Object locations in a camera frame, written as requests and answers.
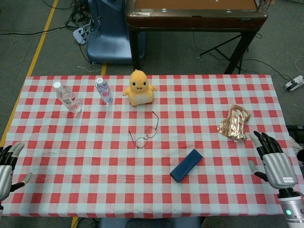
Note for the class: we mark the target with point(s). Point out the blue machine base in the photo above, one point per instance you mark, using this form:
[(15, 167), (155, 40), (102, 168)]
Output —
[(111, 42)]

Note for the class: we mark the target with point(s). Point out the black equipment base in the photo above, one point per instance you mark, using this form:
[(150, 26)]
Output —
[(295, 127)]

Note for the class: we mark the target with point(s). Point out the gold foil snack wrapper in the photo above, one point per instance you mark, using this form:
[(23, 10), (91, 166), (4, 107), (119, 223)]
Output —
[(234, 124)]

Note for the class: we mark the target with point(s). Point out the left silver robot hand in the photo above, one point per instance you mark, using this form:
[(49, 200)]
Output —
[(5, 175)]

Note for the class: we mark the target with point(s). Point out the water bottle red white label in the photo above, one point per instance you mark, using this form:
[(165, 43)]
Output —
[(67, 98)]

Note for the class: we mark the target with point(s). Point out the white power strip with plugs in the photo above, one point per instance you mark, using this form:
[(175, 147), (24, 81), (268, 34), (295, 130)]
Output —
[(80, 35)]

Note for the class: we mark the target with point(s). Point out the yellow plush toy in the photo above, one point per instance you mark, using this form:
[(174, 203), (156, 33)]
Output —
[(140, 92)]

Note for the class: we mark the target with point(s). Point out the water bottle blue label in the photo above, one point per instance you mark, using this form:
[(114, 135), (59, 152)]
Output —
[(104, 91)]

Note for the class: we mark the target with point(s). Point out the blue glasses case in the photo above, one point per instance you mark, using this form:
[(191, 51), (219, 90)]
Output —
[(186, 166)]

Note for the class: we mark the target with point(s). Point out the dark brown wooden table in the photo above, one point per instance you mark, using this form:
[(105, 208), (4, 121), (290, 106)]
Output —
[(190, 22)]

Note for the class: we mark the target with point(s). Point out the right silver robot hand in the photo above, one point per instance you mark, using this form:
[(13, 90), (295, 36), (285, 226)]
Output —
[(280, 166)]

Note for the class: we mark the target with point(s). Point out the white grey power strip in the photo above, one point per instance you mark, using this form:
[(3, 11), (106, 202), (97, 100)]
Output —
[(293, 83)]

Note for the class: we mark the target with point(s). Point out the red white checkered tablecloth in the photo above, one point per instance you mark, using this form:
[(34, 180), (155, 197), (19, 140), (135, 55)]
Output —
[(95, 166)]

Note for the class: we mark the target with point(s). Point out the wire-frame eyeglasses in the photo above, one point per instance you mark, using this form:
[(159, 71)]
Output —
[(141, 142)]

